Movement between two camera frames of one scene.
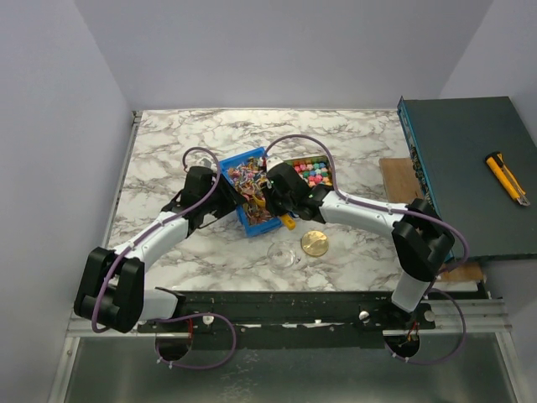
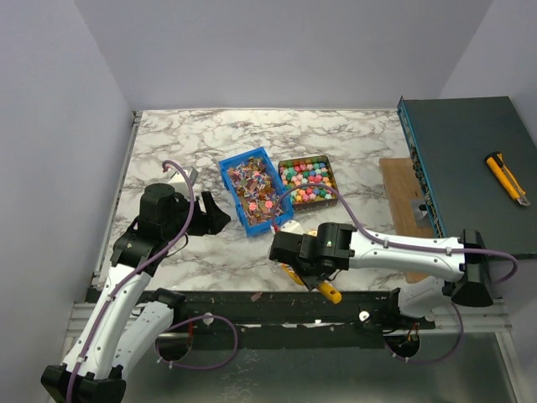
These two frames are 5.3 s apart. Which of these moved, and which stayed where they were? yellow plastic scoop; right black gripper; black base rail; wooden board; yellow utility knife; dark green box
Moved: yellow plastic scoop; right black gripper
Stayed: black base rail; wooden board; dark green box; yellow utility knife
